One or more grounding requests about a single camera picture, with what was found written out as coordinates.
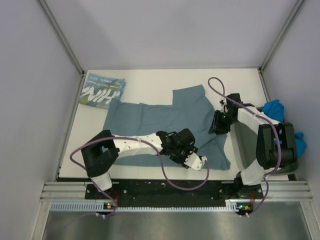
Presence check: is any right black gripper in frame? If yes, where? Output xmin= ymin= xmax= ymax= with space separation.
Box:
xmin=208 ymin=110 xmax=237 ymax=135

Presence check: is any grey-blue t shirt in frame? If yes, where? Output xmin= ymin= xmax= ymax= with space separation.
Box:
xmin=103 ymin=85 xmax=231 ymax=171

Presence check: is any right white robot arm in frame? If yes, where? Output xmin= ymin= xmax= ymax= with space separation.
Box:
xmin=208 ymin=93 xmax=298 ymax=198

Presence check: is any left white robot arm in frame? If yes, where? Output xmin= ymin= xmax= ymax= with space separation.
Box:
xmin=81 ymin=128 xmax=207 ymax=199

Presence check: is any grey plastic bin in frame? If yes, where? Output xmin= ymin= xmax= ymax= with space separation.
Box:
xmin=232 ymin=106 xmax=300 ymax=176

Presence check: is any bright blue t shirt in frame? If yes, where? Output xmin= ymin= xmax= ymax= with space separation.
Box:
xmin=262 ymin=99 xmax=307 ymax=158

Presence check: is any folded printed blue t shirt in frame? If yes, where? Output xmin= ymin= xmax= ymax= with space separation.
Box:
xmin=78 ymin=73 xmax=126 ymax=109

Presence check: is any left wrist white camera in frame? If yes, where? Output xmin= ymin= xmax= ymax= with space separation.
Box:
xmin=184 ymin=152 xmax=207 ymax=171

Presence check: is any wrist white camera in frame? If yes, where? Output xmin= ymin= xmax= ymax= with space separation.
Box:
xmin=219 ymin=99 xmax=233 ymax=115
xmin=184 ymin=152 xmax=207 ymax=171

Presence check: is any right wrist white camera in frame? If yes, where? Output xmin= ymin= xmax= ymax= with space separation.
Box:
xmin=219 ymin=99 xmax=233 ymax=115

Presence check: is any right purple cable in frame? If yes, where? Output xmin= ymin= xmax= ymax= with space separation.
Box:
xmin=207 ymin=77 xmax=283 ymax=218

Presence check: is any purple cable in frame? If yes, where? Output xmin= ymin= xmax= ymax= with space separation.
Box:
xmin=207 ymin=77 xmax=283 ymax=218
xmin=69 ymin=136 xmax=211 ymax=218

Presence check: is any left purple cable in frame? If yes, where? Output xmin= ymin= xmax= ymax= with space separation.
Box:
xmin=69 ymin=136 xmax=211 ymax=218

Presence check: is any right aluminium frame post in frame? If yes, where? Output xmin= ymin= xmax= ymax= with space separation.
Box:
xmin=258 ymin=0 xmax=306 ymax=73

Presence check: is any aluminium frame post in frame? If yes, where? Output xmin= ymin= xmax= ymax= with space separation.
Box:
xmin=258 ymin=0 xmax=306 ymax=73
xmin=36 ymin=0 xmax=85 ymax=76

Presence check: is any left aluminium frame post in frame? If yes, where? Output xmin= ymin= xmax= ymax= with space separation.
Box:
xmin=36 ymin=0 xmax=85 ymax=76

